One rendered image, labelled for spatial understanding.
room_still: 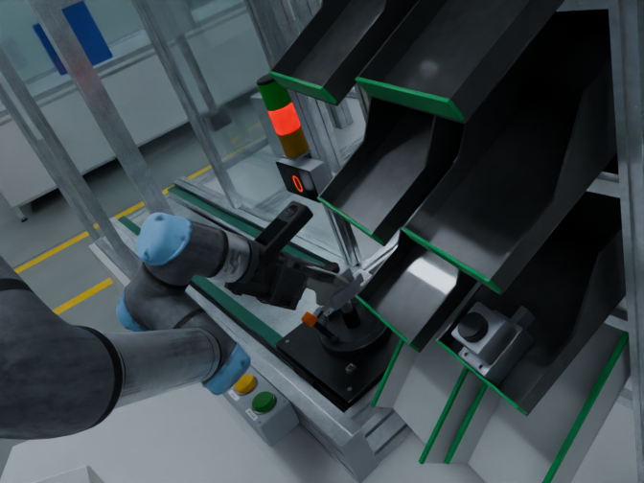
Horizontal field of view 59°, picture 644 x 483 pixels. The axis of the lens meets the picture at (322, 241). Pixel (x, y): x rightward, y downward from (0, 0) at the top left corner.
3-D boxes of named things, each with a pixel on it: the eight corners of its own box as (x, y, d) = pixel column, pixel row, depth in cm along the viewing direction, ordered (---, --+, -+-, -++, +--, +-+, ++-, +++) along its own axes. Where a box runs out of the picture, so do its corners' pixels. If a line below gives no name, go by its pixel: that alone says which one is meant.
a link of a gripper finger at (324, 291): (338, 309, 100) (293, 295, 96) (351, 278, 100) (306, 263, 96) (346, 314, 97) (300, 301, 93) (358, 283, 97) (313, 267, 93)
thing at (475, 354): (497, 387, 59) (464, 360, 56) (471, 364, 63) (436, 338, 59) (548, 325, 59) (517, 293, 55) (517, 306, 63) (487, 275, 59)
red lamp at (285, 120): (285, 136, 106) (275, 112, 104) (271, 133, 110) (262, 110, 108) (306, 124, 108) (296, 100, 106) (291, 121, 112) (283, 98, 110)
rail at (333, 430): (359, 484, 93) (339, 444, 88) (165, 298, 162) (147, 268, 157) (383, 461, 96) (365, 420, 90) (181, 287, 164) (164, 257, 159)
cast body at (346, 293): (336, 310, 100) (323, 281, 97) (322, 302, 104) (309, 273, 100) (370, 284, 103) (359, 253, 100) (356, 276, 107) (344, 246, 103)
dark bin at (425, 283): (420, 354, 68) (383, 327, 64) (365, 304, 79) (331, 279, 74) (568, 170, 68) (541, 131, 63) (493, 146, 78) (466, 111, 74)
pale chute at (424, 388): (445, 464, 77) (420, 464, 75) (392, 406, 88) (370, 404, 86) (536, 279, 72) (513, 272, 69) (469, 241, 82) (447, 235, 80)
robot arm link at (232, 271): (213, 224, 88) (237, 238, 82) (237, 231, 91) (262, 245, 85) (195, 268, 89) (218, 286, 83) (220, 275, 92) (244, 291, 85)
